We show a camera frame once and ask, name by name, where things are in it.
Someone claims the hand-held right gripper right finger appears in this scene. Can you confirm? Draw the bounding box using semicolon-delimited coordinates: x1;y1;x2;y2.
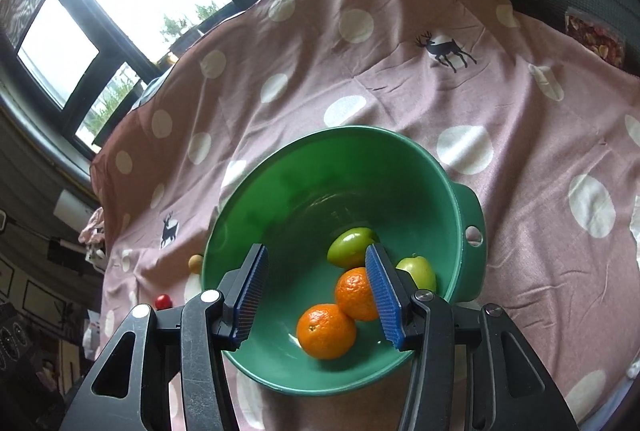
365;243;581;431

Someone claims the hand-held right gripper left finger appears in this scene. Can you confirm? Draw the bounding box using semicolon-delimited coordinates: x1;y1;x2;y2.
59;243;269;431

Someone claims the orange mandarin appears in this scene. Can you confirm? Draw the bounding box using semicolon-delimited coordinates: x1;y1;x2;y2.
296;303;358;360
334;267;381;323

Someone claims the green jujube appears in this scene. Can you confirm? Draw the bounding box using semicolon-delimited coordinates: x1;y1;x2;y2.
395;255;437;294
327;227;379;268

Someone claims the green plastic bowl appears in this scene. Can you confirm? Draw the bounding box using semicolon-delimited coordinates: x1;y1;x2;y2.
200;126;488;398

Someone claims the pink clothes pile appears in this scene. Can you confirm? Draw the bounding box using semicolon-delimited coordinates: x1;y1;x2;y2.
77;206;107;258

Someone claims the white paper roll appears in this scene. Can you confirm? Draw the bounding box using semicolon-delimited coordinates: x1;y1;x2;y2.
54;190;96;232

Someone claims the pink polka dot cloth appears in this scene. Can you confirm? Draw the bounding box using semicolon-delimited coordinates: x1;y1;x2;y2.
90;0;640;431

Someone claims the clear dried fruit packet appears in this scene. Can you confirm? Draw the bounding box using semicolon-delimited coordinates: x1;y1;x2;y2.
565;8;628;69

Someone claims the grey patterned curtain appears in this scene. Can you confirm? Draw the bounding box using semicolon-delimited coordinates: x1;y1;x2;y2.
0;0;51;46

